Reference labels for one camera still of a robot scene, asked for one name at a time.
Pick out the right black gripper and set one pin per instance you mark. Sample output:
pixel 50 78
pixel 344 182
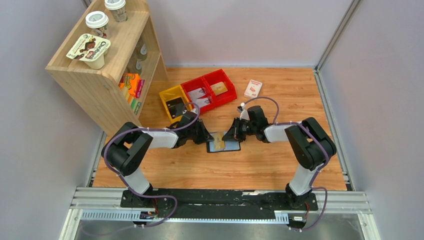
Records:
pixel 237 129

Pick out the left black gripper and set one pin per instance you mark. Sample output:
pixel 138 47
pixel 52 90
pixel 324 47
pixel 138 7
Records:
pixel 200 131

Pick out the gold credit card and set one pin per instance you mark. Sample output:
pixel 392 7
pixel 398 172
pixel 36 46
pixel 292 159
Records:
pixel 218 143

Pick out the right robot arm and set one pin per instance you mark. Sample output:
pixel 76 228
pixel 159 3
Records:
pixel 311 145

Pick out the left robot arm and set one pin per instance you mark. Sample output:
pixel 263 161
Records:
pixel 124 152

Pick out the white cards in bin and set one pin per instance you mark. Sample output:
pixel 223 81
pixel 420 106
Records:
pixel 199 97

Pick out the black card in bin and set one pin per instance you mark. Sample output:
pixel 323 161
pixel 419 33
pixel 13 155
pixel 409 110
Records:
pixel 175 107

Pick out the white pink card box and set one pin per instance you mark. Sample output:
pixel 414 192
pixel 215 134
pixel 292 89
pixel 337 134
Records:
pixel 253 89

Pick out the tan card in bin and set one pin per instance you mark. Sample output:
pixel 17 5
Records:
pixel 219 88

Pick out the yellow plastic bin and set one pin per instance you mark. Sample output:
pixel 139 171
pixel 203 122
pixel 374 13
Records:
pixel 172 93

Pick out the red plastic bin middle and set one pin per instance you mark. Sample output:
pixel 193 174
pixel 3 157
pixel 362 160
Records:
pixel 200 82

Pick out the red plastic bin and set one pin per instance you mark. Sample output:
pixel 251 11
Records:
pixel 217 76
pixel 200 82

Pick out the red plastic bin right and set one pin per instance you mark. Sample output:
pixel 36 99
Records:
pixel 217 76

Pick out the orange snack box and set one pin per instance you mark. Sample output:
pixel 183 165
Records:
pixel 133 83

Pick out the glass bottle on shelf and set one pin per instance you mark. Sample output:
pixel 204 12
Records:
pixel 141 50

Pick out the wooden shelf unit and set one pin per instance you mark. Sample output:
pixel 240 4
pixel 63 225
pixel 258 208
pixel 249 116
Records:
pixel 97 91

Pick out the Chobani yogurt cup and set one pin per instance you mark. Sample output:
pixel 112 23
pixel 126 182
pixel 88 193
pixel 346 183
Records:
pixel 90 49

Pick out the white lidded cup far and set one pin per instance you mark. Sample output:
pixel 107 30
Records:
pixel 117 9

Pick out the white lidded cup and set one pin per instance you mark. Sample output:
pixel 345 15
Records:
pixel 117 9
pixel 98 22

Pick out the white lidded cup near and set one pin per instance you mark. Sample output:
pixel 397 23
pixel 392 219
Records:
pixel 98 22

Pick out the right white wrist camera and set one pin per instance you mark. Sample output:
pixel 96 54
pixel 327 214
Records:
pixel 243 112

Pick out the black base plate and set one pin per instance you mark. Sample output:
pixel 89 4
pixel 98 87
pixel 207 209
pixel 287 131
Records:
pixel 216 203

